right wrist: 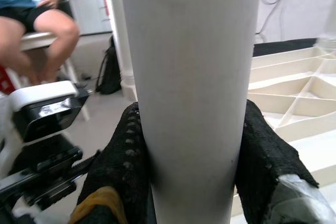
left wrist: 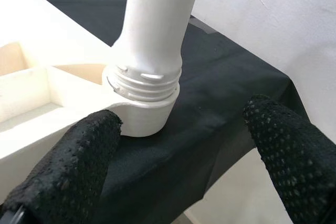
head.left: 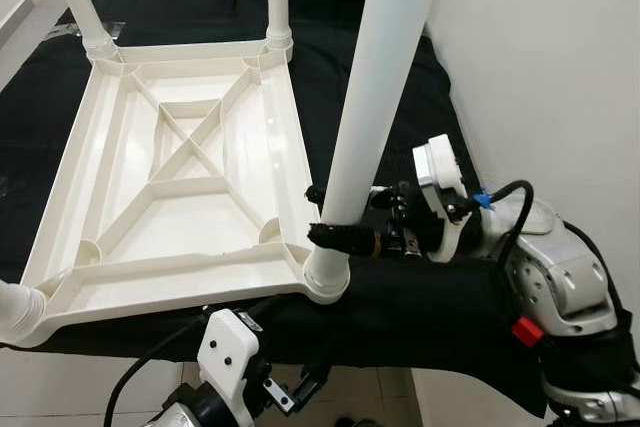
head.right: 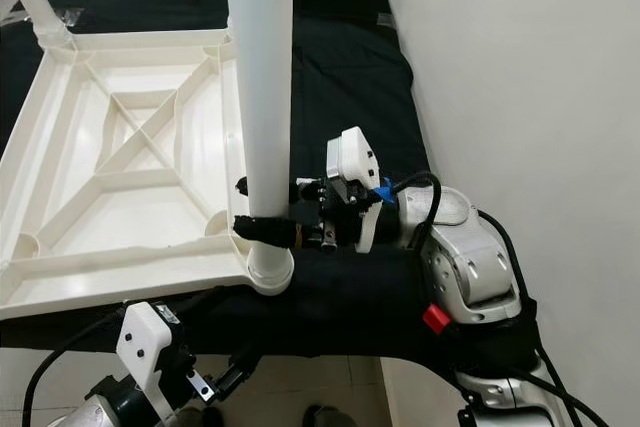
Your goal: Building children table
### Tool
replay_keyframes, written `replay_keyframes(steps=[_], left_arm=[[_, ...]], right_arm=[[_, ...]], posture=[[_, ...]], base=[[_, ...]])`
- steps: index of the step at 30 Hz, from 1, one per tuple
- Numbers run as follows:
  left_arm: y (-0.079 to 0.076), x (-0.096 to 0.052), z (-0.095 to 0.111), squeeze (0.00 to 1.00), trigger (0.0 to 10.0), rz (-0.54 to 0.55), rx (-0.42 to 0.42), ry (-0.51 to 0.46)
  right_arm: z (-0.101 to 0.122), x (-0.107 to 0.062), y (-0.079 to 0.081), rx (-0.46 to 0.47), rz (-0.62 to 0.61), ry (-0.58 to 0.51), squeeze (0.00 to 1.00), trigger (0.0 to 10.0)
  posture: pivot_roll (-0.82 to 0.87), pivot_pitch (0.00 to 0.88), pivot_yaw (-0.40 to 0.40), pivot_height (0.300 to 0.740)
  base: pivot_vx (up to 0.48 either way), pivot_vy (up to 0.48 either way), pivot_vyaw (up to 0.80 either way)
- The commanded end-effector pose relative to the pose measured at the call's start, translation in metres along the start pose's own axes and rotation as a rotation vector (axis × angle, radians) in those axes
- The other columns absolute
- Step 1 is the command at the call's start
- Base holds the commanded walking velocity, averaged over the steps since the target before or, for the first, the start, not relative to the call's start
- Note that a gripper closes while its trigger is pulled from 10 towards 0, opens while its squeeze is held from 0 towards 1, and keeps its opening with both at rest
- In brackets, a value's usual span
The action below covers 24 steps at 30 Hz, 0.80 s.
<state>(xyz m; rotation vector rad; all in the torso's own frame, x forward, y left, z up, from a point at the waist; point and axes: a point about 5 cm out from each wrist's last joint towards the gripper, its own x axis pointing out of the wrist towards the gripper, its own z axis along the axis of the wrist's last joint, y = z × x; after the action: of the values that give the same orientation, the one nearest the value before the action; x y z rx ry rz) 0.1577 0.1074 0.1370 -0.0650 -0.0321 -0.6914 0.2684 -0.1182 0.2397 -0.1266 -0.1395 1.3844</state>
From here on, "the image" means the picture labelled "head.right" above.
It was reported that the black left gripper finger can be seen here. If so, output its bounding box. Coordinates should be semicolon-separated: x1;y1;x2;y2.
160;287;226;323
215;347;256;393

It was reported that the white plastic table top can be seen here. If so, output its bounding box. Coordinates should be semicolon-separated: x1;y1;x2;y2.
0;32;296;320

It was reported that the grey robot right leg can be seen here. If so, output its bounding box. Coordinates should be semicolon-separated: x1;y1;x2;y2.
305;405;353;427

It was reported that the clear plastic bag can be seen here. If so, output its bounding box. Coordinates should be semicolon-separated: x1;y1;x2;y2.
5;7;86;28

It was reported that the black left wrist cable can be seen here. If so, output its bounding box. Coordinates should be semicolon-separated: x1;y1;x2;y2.
20;307;126;427

